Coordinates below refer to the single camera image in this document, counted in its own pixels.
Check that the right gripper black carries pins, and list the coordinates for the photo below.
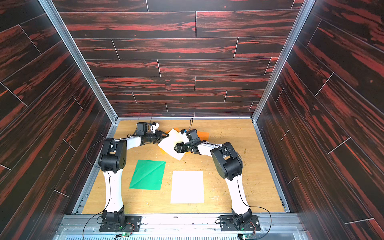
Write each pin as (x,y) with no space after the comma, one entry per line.
(183,147)

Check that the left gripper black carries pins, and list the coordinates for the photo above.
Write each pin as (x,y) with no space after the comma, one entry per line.
(160,138)

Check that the pale yellow paper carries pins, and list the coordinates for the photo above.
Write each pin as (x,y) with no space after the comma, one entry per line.
(187,187)
(168,144)

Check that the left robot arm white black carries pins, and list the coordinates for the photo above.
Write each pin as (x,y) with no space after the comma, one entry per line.
(112,162)

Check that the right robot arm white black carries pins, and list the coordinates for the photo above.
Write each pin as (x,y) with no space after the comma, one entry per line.
(230,167)

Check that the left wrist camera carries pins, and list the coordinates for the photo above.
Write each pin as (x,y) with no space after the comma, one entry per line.
(146,128)

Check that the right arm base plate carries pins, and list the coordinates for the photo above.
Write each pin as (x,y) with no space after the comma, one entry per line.
(228,224)

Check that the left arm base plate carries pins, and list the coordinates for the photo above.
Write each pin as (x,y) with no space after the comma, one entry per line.
(129,224)

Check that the front aluminium frame rail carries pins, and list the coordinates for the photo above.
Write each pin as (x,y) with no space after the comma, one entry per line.
(277,226)

